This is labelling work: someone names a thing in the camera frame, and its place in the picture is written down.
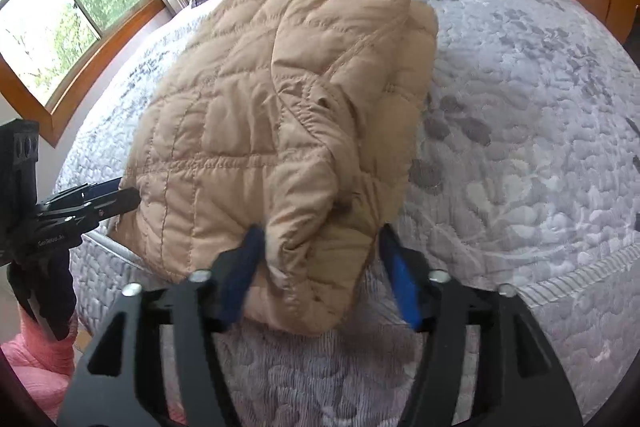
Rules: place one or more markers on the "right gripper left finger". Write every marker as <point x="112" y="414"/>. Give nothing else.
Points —
<point x="119" y="380"/>

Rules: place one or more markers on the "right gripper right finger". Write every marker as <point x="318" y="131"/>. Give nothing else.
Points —
<point x="519" y="382"/>

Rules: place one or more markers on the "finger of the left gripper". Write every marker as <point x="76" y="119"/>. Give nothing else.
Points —
<point x="82" y="193"/>
<point x="88" y="215"/>

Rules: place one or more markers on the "beige quilted jacket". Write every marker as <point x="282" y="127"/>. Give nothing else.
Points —
<point x="299" y="116"/>

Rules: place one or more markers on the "pink sleeve forearm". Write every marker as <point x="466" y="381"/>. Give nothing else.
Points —
<point x="44" y="367"/>

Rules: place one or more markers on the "side window wooden frame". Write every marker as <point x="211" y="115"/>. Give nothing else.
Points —
<point x="53" y="51"/>

